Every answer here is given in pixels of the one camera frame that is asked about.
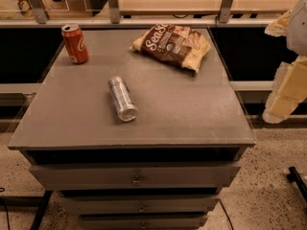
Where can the grey drawer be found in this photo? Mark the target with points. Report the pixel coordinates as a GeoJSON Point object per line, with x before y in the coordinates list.
{"type": "Point", "coordinates": [143, 222]}
{"type": "Point", "coordinates": [139, 204]}
{"type": "Point", "coordinates": [98, 177]}

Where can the grey drawer cabinet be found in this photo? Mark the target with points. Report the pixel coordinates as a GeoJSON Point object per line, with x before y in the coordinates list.
{"type": "Point", "coordinates": [130, 143]}

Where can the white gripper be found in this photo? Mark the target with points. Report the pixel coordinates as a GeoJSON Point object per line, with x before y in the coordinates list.
{"type": "Point", "coordinates": [297, 29]}

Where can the middle grey drawer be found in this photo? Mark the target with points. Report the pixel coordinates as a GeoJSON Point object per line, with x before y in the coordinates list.
{"type": "Point", "coordinates": [139, 204]}

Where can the bottom grey drawer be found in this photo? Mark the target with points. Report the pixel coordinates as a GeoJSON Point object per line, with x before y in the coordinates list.
{"type": "Point", "coordinates": [143, 222]}

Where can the silver redbull can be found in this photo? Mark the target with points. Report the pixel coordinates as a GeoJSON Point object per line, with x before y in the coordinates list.
{"type": "Point", "coordinates": [124, 105]}

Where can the black floor bar left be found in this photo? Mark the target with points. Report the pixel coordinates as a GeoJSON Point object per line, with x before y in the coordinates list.
{"type": "Point", "coordinates": [41, 210]}

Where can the grey metal railing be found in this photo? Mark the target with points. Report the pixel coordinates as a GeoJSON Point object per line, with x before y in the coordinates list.
{"type": "Point", "coordinates": [112, 18]}

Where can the top grey drawer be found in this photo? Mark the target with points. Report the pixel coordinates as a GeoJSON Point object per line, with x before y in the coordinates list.
{"type": "Point", "coordinates": [98, 177]}

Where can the black floor stand right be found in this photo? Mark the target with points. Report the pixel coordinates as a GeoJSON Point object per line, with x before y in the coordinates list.
{"type": "Point", "coordinates": [293, 176]}

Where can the brown chip bag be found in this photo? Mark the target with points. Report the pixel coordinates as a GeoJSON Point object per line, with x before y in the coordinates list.
{"type": "Point", "coordinates": [173, 44]}

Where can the red cola can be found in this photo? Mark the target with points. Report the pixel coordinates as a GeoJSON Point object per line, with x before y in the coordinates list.
{"type": "Point", "coordinates": [74, 43]}

